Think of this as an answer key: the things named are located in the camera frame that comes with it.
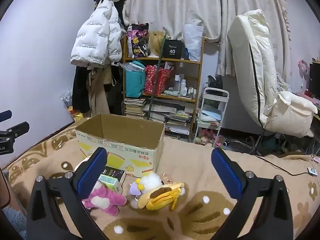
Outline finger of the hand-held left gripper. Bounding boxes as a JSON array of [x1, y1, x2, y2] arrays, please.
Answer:
[[0, 122, 30, 140], [0, 110, 12, 123]]

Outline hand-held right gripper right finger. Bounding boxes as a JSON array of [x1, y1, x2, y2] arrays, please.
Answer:
[[211, 147, 294, 240]]

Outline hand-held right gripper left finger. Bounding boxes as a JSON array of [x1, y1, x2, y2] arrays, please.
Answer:
[[26, 147, 108, 240]]

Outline green tissue packet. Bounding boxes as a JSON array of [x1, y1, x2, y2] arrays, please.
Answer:
[[98, 174, 123, 193]]

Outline pink plush toy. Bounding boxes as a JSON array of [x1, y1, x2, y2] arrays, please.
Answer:
[[82, 181, 127, 216]]

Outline printed cardboard box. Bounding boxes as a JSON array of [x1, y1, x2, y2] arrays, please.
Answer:
[[75, 113, 165, 174]]

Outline yellow plush pouch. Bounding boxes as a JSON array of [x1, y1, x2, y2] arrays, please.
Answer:
[[137, 181, 185, 211]]

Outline person's left forearm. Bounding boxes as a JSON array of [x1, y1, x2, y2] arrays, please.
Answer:
[[0, 170, 12, 208]]

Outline black cardboard packet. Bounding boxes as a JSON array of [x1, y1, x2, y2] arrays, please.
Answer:
[[102, 165, 126, 188]]

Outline pile of small plush toys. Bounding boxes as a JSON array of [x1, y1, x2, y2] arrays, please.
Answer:
[[196, 129, 220, 145]]

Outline white trolley cart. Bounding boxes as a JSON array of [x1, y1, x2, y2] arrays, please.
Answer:
[[194, 87, 230, 145]]

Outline patterned plastic bag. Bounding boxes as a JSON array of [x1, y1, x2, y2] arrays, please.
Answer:
[[62, 90, 73, 108]]

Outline yellow and red toy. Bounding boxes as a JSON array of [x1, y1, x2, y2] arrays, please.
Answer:
[[67, 106, 84, 122]]

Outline light blue folded cloth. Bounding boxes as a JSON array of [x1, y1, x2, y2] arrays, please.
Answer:
[[200, 110, 223, 123]]

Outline dark green cloth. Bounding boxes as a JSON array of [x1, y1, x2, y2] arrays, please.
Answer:
[[265, 137, 300, 153]]

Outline pile of books and magazines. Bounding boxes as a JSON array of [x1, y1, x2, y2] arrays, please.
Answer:
[[147, 99, 194, 135]]

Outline black hanging coat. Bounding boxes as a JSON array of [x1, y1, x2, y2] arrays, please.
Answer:
[[72, 65, 91, 114]]

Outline beige hanging coat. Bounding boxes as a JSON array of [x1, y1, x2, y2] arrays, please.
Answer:
[[86, 67, 112, 118]]

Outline blue fleece clothing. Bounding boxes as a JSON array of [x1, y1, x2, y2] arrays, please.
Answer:
[[2, 206, 27, 239]]

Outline black hanging bag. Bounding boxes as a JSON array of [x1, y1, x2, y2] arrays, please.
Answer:
[[110, 64, 125, 115]]

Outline stack of books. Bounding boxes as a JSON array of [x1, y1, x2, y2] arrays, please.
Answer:
[[124, 97, 148, 119]]

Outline green pole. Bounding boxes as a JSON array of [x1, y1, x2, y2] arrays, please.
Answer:
[[147, 35, 166, 122]]

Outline teal shopping bag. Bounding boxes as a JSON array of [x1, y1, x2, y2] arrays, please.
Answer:
[[124, 60, 146, 98]]

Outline group of cosmetic bottles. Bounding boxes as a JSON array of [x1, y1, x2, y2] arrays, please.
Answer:
[[170, 74, 198, 98]]

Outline cream recliner chair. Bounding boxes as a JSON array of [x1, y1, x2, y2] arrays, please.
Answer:
[[224, 8, 318, 155]]

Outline grey fleece throw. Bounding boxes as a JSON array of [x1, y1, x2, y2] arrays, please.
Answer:
[[276, 71, 292, 93]]

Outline red patterned gift bag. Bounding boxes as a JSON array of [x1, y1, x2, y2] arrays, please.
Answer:
[[144, 64, 173, 96]]

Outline white puffer jacket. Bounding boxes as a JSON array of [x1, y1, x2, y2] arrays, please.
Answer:
[[70, 0, 128, 67]]

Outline wooden shelf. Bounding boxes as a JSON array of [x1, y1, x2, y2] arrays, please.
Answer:
[[122, 34, 205, 140]]

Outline black monitor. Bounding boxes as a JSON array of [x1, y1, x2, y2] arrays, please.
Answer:
[[309, 62, 320, 98]]

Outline pink desk fan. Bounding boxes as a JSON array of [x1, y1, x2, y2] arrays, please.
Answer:
[[298, 59, 312, 90]]

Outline black box with white print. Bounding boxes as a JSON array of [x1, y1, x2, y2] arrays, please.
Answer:
[[162, 39, 187, 60]]

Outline white plastic bag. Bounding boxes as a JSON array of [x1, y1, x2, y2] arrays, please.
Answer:
[[183, 24, 204, 62]]

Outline printed tote bag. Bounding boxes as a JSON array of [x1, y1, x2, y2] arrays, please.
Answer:
[[127, 23, 150, 58]]

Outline blonde wig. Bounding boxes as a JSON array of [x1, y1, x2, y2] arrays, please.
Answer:
[[147, 31, 167, 57]]

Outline cream floral curtain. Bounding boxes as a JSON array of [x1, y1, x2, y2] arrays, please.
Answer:
[[124, 0, 293, 77]]

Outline black cable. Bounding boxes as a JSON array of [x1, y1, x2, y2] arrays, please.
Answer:
[[255, 154, 310, 176]]

